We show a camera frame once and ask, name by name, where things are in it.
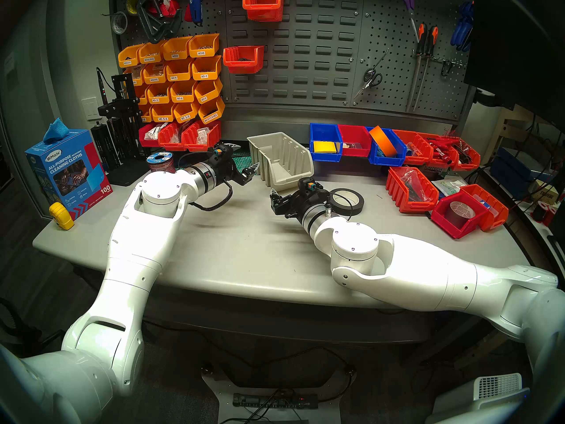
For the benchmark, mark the black chair base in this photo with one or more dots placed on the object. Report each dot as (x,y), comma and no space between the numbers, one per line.
(17,330)

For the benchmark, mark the black cylindrical tools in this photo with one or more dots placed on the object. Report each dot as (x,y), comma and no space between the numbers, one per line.
(102,147)

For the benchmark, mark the black hook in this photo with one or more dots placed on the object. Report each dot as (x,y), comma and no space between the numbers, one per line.
(446,69)

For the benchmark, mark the clear plastic parts bag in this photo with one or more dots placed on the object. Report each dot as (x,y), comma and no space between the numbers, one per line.
(154,130)
(203,135)

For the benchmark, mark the grey tape roll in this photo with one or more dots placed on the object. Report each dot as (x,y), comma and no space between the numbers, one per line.
(112,23)

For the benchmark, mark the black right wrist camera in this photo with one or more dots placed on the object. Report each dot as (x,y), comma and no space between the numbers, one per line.
(310,185)

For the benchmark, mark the blue spring clamp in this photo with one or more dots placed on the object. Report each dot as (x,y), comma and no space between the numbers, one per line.
(460,32)
(467,11)

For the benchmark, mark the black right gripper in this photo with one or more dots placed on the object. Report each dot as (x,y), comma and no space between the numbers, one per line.
(302,204)

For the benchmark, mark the black base pad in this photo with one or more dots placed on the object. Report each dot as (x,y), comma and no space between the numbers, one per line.
(128,173)

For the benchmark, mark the black scissors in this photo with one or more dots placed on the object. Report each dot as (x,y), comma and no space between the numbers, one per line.
(364,86)

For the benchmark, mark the orange bin labelled HEX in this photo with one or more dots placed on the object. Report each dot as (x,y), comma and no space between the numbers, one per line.
(212,111)

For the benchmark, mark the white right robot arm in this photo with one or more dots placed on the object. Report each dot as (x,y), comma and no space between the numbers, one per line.
(419,273)

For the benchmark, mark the grey plastic storage bin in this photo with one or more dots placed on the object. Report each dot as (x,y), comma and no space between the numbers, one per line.
(282,162)

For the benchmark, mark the yellow tape measure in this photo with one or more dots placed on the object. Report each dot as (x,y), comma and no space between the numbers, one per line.
(62,215)

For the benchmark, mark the red wall bin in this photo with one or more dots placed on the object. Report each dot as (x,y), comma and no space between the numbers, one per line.
(242,66)
(263,11)

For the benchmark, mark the orange bin labelled M2.5-5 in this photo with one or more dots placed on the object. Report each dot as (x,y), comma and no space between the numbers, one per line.
(186,112)

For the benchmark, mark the purple scissors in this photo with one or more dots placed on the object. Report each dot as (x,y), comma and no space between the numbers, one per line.
(411,12)

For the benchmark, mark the black soldering pen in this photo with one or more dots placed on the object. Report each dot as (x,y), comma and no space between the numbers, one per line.
(100,81)

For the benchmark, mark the white vented appliance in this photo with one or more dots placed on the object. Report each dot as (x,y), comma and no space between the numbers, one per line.
(494,392)

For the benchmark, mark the black bench clamp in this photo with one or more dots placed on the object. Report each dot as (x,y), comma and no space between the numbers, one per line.
(154,23)

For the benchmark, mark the green cutting mat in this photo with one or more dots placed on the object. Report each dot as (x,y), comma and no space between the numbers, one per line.
(242,164)

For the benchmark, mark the black tape roll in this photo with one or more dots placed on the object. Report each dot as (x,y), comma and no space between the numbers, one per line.
(358,202)

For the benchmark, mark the red white tool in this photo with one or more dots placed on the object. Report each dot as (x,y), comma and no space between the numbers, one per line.
(167,5)

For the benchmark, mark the orange bin labelled M3-4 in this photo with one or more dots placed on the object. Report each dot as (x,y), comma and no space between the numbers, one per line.
(206,68)

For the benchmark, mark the orange bin labelled M3X6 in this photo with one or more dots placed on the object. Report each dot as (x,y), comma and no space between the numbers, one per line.
(204,45)

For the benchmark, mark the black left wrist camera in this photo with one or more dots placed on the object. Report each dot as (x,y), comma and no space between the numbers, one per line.
(218,153)

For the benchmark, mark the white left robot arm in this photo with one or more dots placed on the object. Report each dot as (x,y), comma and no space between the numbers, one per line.
(141,233)

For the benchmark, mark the metal tool holder rail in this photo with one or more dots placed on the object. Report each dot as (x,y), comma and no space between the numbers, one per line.
(457,63)

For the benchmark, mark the white green packet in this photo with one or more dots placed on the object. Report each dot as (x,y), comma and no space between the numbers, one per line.
(448,187)

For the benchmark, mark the blue cleaning cloths box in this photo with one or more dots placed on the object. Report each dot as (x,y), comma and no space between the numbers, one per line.
(70,176)

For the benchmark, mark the blue crate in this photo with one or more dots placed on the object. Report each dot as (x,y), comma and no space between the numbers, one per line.
(512,171)

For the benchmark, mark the black monitor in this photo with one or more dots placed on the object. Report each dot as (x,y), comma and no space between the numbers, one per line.
(521,39)

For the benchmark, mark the grey pegboard panel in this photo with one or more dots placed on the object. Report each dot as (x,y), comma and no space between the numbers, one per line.
(397,30)
(216,17)

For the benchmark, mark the orange bin labelled M3-12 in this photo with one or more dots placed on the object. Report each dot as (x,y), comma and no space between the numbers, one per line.
(158,94)

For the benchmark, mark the orange bin labelled M3-8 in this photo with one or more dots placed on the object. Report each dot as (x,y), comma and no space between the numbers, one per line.
(182,92)

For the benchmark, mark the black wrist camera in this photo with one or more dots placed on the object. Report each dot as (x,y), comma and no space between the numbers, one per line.
(218,153)
(310,185)

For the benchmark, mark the black power strip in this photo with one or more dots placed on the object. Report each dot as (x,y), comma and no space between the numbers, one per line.
(273,401)

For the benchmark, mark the dark red storage bin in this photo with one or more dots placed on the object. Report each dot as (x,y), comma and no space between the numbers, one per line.
(446,224)
(145,141)

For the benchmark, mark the ribbed red storage bin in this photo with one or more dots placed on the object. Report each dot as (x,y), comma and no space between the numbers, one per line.
(404,200)

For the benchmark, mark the orange bin labelled M4-6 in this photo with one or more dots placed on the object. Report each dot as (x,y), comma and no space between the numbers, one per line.
(178,70)

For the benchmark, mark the grey louvred wall panel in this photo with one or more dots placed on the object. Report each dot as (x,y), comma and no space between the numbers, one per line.
(309,52)

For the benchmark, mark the orange tape roll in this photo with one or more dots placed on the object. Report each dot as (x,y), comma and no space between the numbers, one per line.
(383,140)

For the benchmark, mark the white light switch plate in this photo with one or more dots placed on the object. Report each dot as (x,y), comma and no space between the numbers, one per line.
(91,108)

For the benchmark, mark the yellow pad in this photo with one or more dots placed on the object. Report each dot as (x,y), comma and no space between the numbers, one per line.
(325,147)

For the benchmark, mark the black small box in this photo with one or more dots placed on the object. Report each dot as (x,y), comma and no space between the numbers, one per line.
(435,168)

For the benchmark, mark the black metal stand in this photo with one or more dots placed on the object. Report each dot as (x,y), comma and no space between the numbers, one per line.
(121,107)

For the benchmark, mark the yellow tape roll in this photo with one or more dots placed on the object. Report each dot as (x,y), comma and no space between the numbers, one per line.
(128,4)

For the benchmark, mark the wooden frame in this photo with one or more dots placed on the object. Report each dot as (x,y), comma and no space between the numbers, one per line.
(516,131)

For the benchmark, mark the blue cleaning cloth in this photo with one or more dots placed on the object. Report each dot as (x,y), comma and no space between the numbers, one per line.
(55,130)

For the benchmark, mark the blue storage bin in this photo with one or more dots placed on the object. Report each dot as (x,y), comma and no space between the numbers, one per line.
(379,159)
(324,134)

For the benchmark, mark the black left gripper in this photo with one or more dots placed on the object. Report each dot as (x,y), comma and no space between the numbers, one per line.
(229,171)

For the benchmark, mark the clear tape roll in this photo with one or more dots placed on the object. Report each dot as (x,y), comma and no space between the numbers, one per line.
(461,212)

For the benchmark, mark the orange bin labelled M3-6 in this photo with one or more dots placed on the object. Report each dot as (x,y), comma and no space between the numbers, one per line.
(207,91)

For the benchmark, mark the orange bin labelled M2.5-6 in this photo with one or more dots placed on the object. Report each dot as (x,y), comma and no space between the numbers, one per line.
(162,114)

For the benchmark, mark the orange screw bin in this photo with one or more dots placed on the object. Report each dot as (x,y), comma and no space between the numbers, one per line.
(154,73)
(136,76)
(129,57)
(145,115)
(151,53)
(141,95)

